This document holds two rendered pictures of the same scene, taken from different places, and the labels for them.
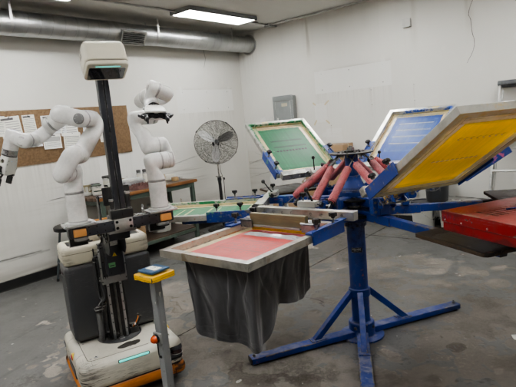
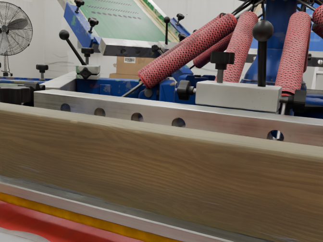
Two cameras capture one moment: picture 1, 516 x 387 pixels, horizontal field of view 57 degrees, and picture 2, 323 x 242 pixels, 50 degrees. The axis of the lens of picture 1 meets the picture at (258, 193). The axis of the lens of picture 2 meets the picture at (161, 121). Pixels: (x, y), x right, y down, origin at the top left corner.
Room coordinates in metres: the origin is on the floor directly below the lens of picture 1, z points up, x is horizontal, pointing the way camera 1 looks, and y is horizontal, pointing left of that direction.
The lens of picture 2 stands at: (2.30, -0.01, 1.12)
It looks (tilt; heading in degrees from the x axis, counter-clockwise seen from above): 11 degrees down; 342
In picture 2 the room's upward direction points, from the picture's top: 3 degrees clockwise
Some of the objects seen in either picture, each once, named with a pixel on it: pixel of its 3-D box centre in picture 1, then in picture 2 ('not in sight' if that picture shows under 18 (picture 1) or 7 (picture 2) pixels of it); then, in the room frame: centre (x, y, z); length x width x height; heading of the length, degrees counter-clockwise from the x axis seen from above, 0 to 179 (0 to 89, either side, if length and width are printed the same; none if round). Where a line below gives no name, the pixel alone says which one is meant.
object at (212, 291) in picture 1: (220, 301); not in sight; (2.18, 0.23, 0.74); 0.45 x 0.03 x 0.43; 49
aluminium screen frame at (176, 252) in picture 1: (255, 239); not in sight; (2.40, 0.04, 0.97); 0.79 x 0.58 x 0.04; 139
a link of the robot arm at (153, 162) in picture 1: (156, 167); not in sight; (2.65, 0.55, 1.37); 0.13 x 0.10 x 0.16; 121
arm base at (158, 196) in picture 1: (157, 194); not in sight; (2.66, 0.56, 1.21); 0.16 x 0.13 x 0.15; 30
